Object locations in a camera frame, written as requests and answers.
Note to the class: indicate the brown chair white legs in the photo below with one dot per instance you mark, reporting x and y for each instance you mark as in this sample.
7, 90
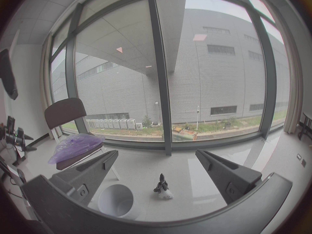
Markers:
64, 112

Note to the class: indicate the black small table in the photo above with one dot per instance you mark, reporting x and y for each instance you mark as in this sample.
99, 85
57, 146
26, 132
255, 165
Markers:
307, 117

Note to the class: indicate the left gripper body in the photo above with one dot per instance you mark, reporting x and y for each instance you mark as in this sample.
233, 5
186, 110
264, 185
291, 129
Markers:
17, 139

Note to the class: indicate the black plastic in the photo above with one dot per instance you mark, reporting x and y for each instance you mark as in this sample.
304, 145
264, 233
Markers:
161, 183

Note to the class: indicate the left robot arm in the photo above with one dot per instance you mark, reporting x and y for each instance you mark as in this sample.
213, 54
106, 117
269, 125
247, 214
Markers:
3, 130

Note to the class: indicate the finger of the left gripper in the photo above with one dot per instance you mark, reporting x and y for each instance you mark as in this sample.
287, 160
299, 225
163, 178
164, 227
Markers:
29, 149
27, 138

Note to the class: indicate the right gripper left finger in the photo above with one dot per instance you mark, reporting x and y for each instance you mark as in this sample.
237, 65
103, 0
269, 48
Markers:
92, 177

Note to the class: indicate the white trash bin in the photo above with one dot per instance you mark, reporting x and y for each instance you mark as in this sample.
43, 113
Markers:
114, 203

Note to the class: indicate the purple plastic bag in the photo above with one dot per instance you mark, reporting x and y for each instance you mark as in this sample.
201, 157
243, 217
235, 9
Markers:
73, 147

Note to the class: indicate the clear printed wrapper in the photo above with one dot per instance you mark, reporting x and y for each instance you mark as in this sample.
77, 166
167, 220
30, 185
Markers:
164, 195

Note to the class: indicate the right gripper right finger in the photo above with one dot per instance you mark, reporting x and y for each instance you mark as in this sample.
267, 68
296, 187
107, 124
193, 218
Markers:
226, 179

